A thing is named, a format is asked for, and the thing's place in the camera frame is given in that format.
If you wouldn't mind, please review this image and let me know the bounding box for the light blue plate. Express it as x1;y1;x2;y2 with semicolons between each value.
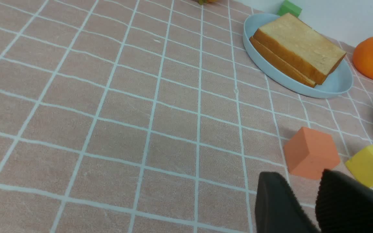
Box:
243;13;354;99

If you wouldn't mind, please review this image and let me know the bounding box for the yellow foam cube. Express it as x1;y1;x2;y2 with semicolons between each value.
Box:
345;144;373;187

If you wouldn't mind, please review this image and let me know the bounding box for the green foam cube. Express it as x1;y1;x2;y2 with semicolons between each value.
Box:
276;0;302;18

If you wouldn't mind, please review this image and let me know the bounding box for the orange foam cube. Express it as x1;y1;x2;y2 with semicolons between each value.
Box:
284;127;340;180

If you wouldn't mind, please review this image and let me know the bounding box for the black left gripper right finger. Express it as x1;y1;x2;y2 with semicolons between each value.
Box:
315;169;373;233

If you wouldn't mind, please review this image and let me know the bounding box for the toast slice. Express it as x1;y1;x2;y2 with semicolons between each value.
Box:
249;37;317;88
252;13;346;85

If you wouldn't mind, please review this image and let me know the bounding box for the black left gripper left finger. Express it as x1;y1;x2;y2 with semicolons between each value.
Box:
255;172;319;233

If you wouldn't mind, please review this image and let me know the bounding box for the red yellow pomegranate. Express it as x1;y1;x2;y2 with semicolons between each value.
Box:
198;0;217;5

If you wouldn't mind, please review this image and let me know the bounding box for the pink checked tablecloth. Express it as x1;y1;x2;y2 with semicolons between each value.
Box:
0;0;373;233

